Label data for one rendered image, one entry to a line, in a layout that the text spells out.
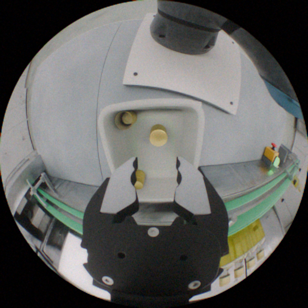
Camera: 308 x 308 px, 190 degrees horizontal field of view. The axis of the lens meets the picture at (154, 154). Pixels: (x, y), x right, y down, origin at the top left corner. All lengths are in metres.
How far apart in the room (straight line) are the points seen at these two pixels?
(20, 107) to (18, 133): 0.70
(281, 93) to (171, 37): 0.19
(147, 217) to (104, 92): 0.35
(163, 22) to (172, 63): 0.10
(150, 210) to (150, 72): 0.35
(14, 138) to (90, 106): 3.33
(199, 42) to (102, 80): 0.23
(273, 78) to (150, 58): 0.22
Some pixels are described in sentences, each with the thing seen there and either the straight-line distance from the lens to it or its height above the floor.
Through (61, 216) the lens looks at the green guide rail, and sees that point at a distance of 0.48.
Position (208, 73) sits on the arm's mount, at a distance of 0.25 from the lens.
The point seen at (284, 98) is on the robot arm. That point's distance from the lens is 0.17.
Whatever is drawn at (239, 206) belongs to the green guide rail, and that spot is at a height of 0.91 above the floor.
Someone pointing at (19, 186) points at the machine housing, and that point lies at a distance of 0.76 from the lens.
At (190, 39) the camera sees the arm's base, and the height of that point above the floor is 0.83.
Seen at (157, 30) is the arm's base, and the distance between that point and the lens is 0.24.
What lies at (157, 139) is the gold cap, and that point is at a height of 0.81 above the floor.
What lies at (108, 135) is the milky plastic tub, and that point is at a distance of 0.18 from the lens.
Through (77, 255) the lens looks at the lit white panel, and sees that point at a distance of 0.59.
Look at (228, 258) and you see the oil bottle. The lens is 0.36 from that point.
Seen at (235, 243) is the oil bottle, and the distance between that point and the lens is 0.38.
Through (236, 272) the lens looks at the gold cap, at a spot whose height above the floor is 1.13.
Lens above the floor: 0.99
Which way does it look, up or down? 61 degrees down
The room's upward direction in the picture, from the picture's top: 175 degrees counter-clockwise
